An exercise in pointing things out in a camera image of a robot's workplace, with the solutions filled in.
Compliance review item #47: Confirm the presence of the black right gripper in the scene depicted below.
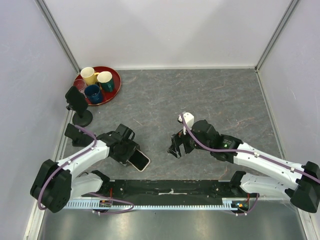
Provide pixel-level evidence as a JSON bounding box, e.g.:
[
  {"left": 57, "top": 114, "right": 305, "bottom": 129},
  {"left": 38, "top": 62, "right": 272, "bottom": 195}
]
[{"left": 167, "top": 121, "right": 212, "bottom": 159}]

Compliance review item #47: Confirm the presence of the pink-cased smartphone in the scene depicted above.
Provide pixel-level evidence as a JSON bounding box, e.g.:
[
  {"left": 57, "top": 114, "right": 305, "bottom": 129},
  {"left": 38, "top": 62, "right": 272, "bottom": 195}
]
[{"left": 128, "top": 149, "right": 151, "bottom": 172}]

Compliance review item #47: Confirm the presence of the black round-base phone stand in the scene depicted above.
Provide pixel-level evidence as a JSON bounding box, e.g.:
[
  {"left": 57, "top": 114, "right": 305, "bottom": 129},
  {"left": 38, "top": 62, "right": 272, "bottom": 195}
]
[{"left": 64, "top": 86, "right": 93, "bottom": 128}]

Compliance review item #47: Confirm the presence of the black smartphone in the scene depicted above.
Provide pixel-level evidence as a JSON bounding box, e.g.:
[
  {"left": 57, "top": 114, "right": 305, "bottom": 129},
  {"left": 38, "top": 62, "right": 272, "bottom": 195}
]
[{"left": 65, "top": 86, "right": 88, "bottom": 114}]

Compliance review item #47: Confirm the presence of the black angled desk phone stand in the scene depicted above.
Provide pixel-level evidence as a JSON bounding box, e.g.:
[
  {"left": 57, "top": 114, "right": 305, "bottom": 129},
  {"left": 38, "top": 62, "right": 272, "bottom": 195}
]
[{"left": 64, "top": 123, "right": 97, "bottom": 147}]

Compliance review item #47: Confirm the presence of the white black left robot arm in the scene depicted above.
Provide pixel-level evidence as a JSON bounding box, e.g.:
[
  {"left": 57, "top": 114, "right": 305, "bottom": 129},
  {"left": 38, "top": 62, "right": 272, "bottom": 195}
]
[{"left": 30, "top": 124, "right": 150, "bottom": 213}]

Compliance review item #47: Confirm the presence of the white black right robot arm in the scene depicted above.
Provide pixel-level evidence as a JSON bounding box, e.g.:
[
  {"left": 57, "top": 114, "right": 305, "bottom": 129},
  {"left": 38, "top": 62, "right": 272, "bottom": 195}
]
[{"left": 167, "top": 112, "right": 320, "bottom": 213}]

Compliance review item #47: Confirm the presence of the dark blue mug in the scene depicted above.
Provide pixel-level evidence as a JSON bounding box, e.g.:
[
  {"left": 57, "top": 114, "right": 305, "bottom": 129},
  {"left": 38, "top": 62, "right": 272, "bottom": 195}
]
[{"left": 84, "top": 84, "right": 104, "bottom": 105}]

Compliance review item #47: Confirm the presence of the red round tray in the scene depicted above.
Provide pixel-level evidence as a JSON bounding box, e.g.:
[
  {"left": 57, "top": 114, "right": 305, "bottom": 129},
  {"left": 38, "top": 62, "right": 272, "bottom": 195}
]
[{"left": 73, "top": 66, "right": 122, "bottom": 106}]

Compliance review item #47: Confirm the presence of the green mug white inside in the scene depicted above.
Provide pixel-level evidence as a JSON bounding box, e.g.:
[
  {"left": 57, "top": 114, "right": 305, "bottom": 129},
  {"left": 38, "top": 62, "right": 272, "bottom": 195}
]
[{"left": 97, "top": 71, "right": 115, "bottom": 93}]

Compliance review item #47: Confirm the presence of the clear drinking glass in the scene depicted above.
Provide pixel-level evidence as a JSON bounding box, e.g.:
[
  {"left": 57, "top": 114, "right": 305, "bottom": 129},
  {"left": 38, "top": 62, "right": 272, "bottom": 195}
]
[{"left": 73, "top": 78, "right": 87, "bottom": 94}]

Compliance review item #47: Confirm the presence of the yellow mug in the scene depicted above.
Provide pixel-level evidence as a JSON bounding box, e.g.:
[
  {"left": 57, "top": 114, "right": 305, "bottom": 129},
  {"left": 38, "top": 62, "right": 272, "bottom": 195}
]
[{"left": 80, "top": 67, "right": 99, "bottom": 86}]

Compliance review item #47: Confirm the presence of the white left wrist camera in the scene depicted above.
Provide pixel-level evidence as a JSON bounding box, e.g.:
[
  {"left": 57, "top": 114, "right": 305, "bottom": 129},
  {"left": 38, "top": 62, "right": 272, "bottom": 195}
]
[{"left": 115, "top": 123, "right": 136, "bottom": 141}]

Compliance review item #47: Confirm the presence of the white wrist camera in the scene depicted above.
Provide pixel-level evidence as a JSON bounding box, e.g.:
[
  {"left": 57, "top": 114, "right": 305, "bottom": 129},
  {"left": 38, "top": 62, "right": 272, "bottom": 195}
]
[
  {"left": 177, "top": 111, "right": 195, "bottom": 135},
  {"left": 115, "top": 123, "right": 136, "bottom": 141}
]

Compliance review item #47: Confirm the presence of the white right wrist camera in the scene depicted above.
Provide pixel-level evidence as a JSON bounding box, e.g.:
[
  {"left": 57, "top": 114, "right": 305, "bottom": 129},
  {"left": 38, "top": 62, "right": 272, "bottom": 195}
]
[{"left": 177, "top": 111, "right": 195, "bottom": 135}]

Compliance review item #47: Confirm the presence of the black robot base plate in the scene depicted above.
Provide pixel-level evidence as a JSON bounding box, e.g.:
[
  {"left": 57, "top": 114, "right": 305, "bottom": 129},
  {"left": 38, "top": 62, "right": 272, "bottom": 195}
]
[{"left": 96, "top": 179, "right": 257, "bottom": 205}]

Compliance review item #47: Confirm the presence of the light blue cable duct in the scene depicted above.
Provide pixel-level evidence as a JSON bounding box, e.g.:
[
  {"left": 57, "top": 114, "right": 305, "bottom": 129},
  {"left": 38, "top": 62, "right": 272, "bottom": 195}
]
[{"left": 64, "top": 197, "right": 244, "bottom": 211}]

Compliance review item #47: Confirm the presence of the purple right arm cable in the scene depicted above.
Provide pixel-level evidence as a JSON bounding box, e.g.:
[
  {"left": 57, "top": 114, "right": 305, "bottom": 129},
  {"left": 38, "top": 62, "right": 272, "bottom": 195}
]
[{"left": 181, "top": 116, "right": 320, "bottom": 216}]

